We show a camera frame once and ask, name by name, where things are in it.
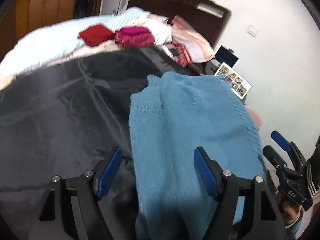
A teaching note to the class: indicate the pink striped pillow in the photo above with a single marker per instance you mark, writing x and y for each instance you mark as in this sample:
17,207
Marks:
197,46

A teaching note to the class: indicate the small tablet screen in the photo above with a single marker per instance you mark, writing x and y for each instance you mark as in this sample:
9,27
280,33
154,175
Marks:
224,55

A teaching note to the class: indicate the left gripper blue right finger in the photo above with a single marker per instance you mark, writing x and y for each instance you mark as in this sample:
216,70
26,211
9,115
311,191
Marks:
209,172

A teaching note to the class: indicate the floral patterned bedsheet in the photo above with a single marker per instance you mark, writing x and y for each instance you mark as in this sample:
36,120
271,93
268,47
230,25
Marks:
178,53

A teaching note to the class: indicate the red folded garment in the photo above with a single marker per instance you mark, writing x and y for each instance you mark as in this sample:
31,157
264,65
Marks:
95,35

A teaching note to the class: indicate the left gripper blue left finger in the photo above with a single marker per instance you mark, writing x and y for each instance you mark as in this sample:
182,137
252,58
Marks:
105,173

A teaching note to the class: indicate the black satin bed cover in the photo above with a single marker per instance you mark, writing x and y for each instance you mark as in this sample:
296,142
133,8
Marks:
61,120

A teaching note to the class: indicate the magenta folded garment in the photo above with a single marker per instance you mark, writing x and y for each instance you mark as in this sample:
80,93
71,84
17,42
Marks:
134,37

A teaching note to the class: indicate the photo collage frame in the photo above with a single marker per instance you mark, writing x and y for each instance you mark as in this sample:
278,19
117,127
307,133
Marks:
238,84

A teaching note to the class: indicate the person's right hand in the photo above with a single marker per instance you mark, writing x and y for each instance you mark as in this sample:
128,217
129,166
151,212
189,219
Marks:
289,210

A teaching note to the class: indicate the teal knitted sweater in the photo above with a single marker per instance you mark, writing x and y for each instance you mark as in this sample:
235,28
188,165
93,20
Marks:
168,120

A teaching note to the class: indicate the brown wooden wardrobe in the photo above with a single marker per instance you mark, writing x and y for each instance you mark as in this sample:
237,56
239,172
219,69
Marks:
24,16

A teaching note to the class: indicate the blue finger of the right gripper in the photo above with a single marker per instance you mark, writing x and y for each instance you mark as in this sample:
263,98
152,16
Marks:
281,141
273,157

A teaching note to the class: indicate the white wall switch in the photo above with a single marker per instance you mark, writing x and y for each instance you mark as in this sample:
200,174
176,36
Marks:
252,30

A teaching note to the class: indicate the dark wooden headboard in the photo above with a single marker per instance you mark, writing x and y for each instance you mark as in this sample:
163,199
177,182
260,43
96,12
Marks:
205,16

